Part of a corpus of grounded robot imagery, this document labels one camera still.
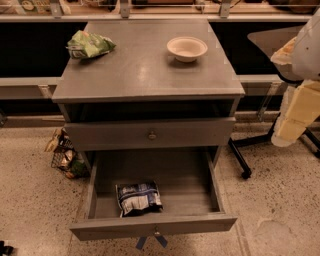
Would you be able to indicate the blue chip bag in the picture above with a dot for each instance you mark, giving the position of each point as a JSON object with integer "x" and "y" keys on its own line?
{"x": 136, "y": 199}

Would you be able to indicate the round brass top drawer knob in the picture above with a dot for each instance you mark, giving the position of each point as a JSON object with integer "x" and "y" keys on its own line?
{"x": 152, "y": 135}

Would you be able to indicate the white ceramic bowl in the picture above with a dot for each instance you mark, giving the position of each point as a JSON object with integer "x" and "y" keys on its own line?
{"x": 187, "y": 49}

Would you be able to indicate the green chip bag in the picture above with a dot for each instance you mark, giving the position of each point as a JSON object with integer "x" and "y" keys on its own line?
{"x": 85, "y": 45}

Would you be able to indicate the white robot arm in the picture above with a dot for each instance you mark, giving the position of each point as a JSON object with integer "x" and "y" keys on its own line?
{"x": 306, "y": 55}

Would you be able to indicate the metal railing shelf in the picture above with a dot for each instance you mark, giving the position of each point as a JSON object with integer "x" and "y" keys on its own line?
{"x": 211, "y": 10}

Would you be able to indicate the wire basket with snacks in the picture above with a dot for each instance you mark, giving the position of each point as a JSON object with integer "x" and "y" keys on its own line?
{"x": 65, "y": 157}

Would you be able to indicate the closed grey top drawer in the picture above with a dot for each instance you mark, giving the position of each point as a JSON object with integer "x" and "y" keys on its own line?
{"x": 94, "y": 136}

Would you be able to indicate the black stand table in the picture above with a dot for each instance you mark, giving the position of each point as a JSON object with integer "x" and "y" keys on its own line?
{"x": 269, "y": 42}

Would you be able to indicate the open grey middle drawer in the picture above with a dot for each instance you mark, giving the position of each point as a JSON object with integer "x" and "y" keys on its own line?
{"x": 186, "y": 181}

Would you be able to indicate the grey wooden drawer cabinet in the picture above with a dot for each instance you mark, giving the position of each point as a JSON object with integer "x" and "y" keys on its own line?
{"x": 141, "y": 80}

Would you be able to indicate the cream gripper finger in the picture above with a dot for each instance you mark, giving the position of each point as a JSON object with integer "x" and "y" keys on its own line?
{"x": 283, "y": 56}
{"x": 300, "y": 107}

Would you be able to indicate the blue tape cross on floor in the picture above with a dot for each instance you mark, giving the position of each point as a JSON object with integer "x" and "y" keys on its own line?
{"x": 161, "y": 240}

